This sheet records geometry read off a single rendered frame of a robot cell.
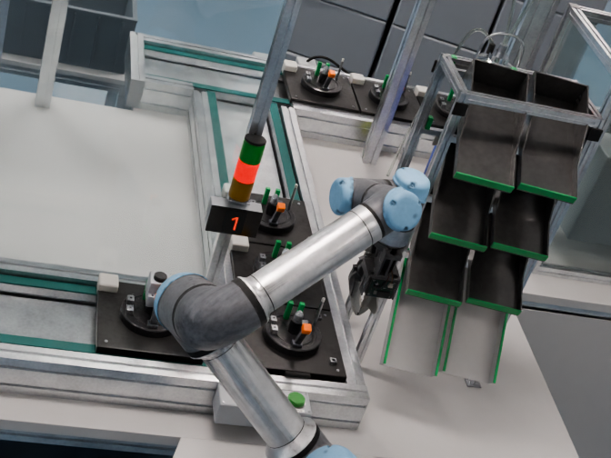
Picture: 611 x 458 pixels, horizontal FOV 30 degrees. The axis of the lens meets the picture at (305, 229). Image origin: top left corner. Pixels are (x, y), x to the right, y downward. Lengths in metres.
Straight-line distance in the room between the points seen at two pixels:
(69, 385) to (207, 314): 0.64
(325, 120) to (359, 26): 1.53
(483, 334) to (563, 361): 0.89
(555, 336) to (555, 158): 1.10
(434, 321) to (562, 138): 0.53
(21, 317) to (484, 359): 1.09
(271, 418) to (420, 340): 0.65
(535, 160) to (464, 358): 0.53
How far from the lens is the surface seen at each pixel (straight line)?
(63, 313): 2.70
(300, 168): 3.40
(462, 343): 2.78
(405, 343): 2.73
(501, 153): 2.53
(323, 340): 2.74
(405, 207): 2.05
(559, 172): 2.58
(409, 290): 2.59
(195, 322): 1.98
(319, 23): 5.27
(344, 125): 3.78
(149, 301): 2.58
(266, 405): 2.18
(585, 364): 3.71
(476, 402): 2.95
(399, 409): 2.82
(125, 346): 2.56
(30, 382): 2.54
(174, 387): 2.55
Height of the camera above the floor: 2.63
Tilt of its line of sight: 32 degrees down
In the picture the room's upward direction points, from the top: 19 degrees clockwise
